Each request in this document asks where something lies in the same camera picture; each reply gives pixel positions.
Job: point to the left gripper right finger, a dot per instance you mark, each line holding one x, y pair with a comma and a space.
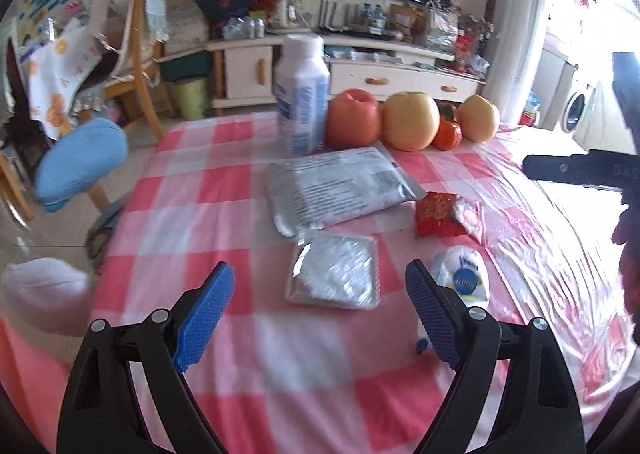
538, 410

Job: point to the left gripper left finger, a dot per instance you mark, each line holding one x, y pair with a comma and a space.
101, 412

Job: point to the white round lid wrapper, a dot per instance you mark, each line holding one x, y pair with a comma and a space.
462, 269

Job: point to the small red candy packet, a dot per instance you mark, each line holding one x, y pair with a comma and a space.
449, 215

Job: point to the silver foil tray pack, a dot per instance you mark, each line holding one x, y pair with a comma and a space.
334, 270

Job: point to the silver foil bag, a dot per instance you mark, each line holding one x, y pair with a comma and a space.
323, 190

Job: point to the white washing machine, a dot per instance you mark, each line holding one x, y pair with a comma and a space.
568, 103

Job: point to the white cushioned stool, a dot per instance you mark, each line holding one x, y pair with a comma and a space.
50, 295

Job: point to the cartoon patterned floor mat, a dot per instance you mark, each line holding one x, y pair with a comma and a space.
99, 236

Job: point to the orange tangerine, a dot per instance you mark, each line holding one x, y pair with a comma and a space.
448, 136

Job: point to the red white checkered tablecloth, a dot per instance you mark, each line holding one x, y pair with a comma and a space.
280, 377

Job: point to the white curtain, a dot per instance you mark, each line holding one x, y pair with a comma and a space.
514, 54

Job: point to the large yellow pear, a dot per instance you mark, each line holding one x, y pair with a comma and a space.
410, 121

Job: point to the blue cushioned stool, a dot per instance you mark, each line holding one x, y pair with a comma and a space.
78, 161

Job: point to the red apple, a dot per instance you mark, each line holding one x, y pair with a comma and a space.
354, 120

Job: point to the white blue drink bottle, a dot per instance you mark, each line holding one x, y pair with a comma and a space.
302, 81

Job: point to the green waste bin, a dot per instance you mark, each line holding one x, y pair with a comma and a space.
191, 97

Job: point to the white orange patterned cloth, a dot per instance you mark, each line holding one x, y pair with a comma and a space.
55, 73

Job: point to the cream tv cabinet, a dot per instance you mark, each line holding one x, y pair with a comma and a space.
244, 69

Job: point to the wooden chair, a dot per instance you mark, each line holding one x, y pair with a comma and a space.
128, 74

